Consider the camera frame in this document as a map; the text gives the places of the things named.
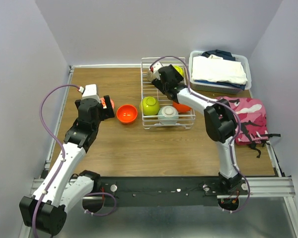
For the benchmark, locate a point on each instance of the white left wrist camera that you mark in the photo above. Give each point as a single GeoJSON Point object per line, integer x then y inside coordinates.
{"type": "Point", "coordinates": [91, 91]}

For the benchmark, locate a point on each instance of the white wire dish rack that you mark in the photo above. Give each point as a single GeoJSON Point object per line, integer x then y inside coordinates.
{"type": "Point", "coordinates": [186, 120]}

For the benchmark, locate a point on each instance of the beige floral ceramic bowl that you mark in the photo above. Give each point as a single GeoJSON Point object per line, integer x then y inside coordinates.
{"type": "Point", "coordinates": [151, 77]}

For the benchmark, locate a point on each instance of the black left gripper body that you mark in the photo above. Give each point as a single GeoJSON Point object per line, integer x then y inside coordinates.
{"type": "Point", "coordinates": [78, 103]}

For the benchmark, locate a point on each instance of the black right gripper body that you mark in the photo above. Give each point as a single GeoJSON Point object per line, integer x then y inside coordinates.
{"type": "Point", "coordinates": [157, 83]}

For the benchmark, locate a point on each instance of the teal checked white bowl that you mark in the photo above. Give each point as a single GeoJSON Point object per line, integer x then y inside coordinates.
{"type": "Point", "coordinates": [168, 115]}

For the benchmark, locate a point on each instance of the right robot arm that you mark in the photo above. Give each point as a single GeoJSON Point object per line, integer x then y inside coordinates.
{"type": "Point", "coordinates": [220, 119]}

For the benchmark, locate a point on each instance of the lime green bowl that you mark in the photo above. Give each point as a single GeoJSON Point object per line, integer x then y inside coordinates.
{"type": "Point", "coordinates": [179, 70]}
{"type": "Point", "coordinates": [149, 106]}

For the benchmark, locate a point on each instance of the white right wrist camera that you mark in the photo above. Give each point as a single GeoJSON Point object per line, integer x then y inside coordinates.
{"type": "Point", "coordinates": [155, 67]}

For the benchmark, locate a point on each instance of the pink camouflage bag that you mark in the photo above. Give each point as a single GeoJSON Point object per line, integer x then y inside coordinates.
{"type": "Point", "coordinates": [253, 119]}

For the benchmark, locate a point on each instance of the grey perforated laundry basket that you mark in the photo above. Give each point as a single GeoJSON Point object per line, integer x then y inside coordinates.
{"type": "Point", "coordinates": [221, 87]}

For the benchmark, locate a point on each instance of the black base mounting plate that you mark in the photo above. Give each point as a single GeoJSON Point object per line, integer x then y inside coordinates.
{"type": "Point", "coordinates": [160, 191]}

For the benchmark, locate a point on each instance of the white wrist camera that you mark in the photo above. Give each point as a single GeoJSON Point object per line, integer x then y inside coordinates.
{"type": "Point", "coordinates": [155, 67]}
{"type": "Point", "coordinates": [91, 91]}

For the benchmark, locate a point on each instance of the aluminium frame rail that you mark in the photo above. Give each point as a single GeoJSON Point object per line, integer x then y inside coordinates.
{"type": "Point", "coordinates": [263, 187]}

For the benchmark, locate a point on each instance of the lime green bowl front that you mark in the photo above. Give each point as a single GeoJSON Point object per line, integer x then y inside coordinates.
{"type": "Point", "coordinates": [149, 106]}

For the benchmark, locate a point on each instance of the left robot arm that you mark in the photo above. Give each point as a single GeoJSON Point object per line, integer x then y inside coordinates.
{"type": "Point", "coordinates": [47, 209]}

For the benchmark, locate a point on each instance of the white folded towel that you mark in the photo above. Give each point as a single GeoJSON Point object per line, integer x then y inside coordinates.
{"type": "Point", "coordinates": [215, 69]}

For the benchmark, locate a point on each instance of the dark blue cloth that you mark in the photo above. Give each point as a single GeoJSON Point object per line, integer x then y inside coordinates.
{"type": "Point", "coordinates": [219, 53]}

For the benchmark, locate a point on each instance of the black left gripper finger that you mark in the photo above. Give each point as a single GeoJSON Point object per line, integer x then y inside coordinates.
{"type": "Point", "coordinates": [102, 112]}
{"type": "Point", "coordinates": [110, 111]}

